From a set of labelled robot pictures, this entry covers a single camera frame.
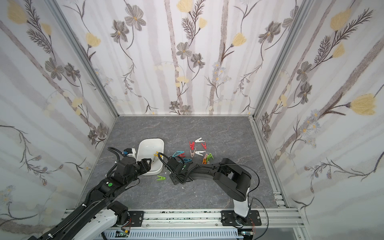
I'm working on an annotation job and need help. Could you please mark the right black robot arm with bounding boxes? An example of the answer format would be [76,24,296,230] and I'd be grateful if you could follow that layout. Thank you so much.
[158,153,257,228]

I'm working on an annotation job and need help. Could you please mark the red clothespin right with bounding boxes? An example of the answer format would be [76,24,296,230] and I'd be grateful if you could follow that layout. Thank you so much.
[201,142,207,150]

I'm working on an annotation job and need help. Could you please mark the white clothespin near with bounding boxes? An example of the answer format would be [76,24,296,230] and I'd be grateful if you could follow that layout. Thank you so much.
[195,151,206,156]

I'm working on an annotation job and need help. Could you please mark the orange clothespin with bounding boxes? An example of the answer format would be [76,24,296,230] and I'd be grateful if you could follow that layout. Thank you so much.
[202,154,208,165]

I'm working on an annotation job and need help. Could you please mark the white clothespin far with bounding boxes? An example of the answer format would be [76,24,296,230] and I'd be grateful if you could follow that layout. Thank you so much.
[195,138,205,143]

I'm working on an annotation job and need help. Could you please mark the white cable duct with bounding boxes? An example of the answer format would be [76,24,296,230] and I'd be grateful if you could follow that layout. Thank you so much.
[104,229,244,240]

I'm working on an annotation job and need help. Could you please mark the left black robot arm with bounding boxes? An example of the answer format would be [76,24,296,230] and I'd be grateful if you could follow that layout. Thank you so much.
[29,147,152,240]

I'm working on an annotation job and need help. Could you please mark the teal clothespin upper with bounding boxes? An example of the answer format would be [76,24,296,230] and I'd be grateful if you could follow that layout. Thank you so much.
[172,151,185,158]

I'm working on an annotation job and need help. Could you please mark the green clothespin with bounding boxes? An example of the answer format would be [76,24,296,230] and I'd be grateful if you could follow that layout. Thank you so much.
[156,176,166,181]
[206,153,213,162]

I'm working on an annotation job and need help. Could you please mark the white plastic storage box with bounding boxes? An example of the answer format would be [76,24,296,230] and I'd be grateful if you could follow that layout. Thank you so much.
[137,138,165,176]

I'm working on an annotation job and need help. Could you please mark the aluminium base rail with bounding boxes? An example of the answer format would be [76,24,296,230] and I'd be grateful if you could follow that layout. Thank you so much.
[73,209,310,240]

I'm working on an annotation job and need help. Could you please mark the green clothespin right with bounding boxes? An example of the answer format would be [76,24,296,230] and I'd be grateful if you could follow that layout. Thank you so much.
[206,153,213,162]

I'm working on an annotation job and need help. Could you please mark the red clothespin pair left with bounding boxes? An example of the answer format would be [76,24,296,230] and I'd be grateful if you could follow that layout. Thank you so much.
[189,142,195,151]

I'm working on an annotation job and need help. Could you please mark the green clothespin lower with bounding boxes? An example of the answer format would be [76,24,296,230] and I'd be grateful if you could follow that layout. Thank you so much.
[156,176,166,181]

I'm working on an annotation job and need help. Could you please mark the white clothespin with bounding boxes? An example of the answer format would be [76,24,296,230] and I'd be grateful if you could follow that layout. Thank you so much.
[195,151,206,156]
[195,138,205,143]

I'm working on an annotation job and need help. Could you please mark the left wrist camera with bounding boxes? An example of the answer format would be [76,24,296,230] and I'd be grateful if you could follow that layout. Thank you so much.
[123,148,136,159]

